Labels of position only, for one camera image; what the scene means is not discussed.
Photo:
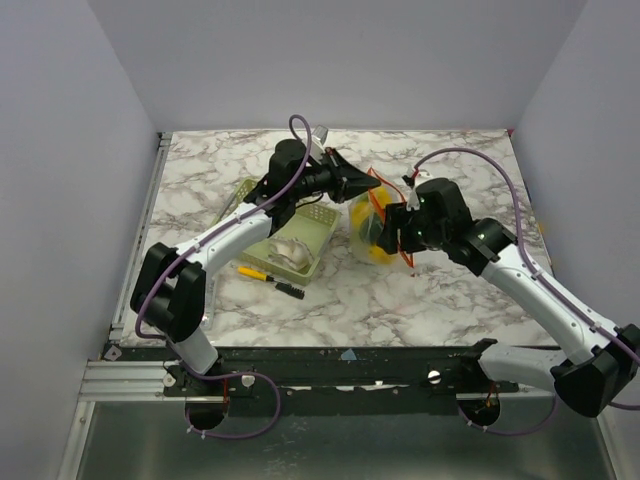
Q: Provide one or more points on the aluminium frame rail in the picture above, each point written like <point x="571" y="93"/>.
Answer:
<point x="122" y="382"/>

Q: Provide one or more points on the yellow corn toy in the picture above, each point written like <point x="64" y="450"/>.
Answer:
<point x="379" y="198"/>

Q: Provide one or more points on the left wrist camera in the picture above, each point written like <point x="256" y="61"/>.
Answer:
<point x="318" y="138"/>

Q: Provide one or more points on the clear zip top bag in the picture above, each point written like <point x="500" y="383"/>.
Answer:
<point x="359" y="208"/>

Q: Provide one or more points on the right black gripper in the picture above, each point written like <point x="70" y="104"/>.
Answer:
<point x="392" y="228"/>

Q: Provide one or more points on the dark green avocado toy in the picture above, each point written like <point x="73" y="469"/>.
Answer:
<point x="370" y="229"/>

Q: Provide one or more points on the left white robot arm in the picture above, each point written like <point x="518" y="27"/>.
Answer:
<point x="169" y="294"/>

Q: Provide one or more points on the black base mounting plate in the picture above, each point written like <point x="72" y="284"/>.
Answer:
<point x="262" y="382"/>

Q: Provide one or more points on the clear plastic compartment box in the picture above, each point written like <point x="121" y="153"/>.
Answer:
<point x="209" y="302"/>

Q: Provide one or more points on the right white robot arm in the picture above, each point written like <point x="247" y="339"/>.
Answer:
<point x="597" y="358"/>

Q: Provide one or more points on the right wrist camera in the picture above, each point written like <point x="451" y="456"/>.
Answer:
<point x="414" y="178"/>

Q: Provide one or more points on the yellow handled black brush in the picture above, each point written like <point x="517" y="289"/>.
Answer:
<point x="283" y="287"/>

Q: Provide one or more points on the pale green perforated basket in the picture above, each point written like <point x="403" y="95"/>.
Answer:
<point x="312" y="227"/>

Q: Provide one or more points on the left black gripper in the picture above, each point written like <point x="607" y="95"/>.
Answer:
<point x="347" y="181"/>

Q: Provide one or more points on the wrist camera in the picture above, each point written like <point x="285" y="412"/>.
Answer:
<point x="414" y="178"/>
<point x="318" y="138"/>

